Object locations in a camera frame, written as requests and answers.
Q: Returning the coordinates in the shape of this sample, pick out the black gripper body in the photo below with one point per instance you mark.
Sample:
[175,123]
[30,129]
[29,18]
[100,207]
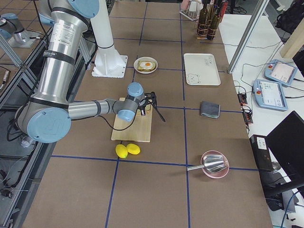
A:
[157,111]

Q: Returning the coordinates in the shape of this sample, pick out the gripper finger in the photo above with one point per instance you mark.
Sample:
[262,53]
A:
[157,111]

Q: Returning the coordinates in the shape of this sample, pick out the bread slice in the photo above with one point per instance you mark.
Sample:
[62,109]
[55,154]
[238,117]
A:
[148,108]

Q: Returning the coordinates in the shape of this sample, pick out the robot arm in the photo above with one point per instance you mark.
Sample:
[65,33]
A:
[47,115]
[11,27]

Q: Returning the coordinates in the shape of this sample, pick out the cream bear tray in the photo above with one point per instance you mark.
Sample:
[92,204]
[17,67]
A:
[201,69]

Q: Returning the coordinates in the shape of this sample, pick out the wooden cutting board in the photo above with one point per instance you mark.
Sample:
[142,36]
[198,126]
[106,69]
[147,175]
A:
[139,131]

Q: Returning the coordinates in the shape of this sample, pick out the fried egg toast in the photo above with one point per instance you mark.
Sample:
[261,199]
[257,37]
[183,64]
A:
[146,66]

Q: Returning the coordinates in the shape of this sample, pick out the white round plate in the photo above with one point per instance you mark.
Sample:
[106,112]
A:
[135,65]

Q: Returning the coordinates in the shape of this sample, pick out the yellow lemon right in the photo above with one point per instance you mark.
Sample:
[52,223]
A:
[133,149]

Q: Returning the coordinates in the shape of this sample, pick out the yellow lemon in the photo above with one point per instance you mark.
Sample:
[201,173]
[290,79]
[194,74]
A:
[121,151]
[133,149]

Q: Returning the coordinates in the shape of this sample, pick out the grey folded cloth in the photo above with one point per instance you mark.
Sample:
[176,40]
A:
[209,109]

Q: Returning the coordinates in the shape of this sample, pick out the yellow lemon left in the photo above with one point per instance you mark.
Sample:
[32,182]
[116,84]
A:
[121,151]

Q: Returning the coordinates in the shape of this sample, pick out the metal scoop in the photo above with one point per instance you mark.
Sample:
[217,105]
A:
[212,163]

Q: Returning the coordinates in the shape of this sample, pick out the pink bowl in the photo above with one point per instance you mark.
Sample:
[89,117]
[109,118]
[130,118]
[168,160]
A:
[220,174]

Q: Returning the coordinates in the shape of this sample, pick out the dark wine bottle one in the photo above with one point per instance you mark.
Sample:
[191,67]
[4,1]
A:
[202,19]

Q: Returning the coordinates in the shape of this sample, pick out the pink cup in rack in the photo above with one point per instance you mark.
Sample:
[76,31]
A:
[184,5]

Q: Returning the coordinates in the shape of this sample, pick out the black computer box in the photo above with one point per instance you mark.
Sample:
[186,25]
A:
[261,153]

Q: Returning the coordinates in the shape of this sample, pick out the dark wine bottle two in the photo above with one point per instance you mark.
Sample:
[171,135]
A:
[214,24]

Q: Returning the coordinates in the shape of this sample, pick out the teach pendant near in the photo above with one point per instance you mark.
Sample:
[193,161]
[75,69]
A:
[269,95]

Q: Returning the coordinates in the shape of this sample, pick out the teach pendant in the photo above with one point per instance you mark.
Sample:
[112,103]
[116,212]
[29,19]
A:
[269,95]
[280,71]

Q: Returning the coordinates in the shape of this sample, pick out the teach pendant far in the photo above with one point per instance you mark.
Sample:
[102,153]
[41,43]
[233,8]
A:
[280,71]

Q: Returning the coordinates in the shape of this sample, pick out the black monitor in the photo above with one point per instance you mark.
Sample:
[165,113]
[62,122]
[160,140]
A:
[286,142]

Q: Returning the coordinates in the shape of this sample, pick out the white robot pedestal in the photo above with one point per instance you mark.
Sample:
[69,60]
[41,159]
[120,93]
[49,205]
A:
[108,61]

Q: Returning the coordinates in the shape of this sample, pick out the copper wire bottle rack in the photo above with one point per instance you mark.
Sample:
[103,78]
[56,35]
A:
[206,28]

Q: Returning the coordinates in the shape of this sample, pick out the white wire cup rack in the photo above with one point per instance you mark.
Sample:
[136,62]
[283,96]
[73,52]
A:
[193,11]

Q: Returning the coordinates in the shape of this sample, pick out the aluminium frame post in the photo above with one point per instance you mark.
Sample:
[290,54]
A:
[258,12]

